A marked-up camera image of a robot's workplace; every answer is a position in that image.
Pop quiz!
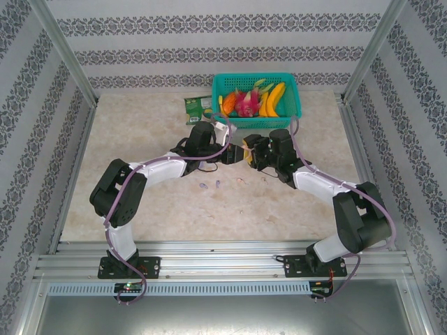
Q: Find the teal plastic basket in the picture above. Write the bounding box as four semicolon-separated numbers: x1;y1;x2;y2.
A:
211;72;303;130

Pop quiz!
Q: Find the green snack packet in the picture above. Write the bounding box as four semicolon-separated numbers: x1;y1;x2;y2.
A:
184;95;214;126

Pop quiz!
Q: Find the pink toy dragon fruit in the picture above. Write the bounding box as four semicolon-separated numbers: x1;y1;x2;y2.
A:
233;79;270;118

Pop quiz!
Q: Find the yellow toy banana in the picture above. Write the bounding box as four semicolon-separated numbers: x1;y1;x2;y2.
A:
264;82;288;118
257;91;271;117

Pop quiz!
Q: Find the orange toy mango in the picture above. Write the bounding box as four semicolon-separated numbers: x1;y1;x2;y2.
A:
221;92;239;117

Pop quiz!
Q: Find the left controller circuit board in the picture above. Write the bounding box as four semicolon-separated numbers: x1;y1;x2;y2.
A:
114;282;145;293

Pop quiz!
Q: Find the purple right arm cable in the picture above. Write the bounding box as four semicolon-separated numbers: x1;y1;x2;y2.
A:
288;117;397;304

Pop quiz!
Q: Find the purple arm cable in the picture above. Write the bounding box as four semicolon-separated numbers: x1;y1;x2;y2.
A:
288;117;397;304
103;112;233;306

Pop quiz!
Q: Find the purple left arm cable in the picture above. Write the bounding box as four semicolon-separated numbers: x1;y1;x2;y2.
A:
103;112;233;306

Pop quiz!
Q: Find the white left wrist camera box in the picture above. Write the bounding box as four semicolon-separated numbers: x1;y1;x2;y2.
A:
211;121;239;144

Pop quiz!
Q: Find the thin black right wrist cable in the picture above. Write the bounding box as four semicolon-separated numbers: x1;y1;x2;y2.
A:
258;166;282;181

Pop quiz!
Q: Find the aluminium right side rail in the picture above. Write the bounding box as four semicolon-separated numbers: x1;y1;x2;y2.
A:
335;97;399;251

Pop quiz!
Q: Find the aluminium mounting rail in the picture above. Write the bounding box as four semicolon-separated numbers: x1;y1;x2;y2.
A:
33;239;410;280

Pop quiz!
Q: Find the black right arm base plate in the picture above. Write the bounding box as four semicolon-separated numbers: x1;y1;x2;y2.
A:
282;254;348;278

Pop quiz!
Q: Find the aluminium left side rail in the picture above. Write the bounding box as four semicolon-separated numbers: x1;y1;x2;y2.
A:
47;103;98;255

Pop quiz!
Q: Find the slotted grey cable tray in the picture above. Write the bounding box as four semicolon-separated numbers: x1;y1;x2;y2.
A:
46;281;312;297

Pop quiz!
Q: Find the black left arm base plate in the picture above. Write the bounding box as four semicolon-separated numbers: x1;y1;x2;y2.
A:
97;256;162;280

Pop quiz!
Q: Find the aluminium right frame post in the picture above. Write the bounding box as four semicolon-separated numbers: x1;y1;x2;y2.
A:
342;0;409;103

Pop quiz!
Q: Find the aluminium frame post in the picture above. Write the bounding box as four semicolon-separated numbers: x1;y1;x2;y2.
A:
27;0;99;107
342;0;409;103

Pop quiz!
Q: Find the aluminium left frame post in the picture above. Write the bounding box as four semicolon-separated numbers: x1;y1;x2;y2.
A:
27;0;99;107

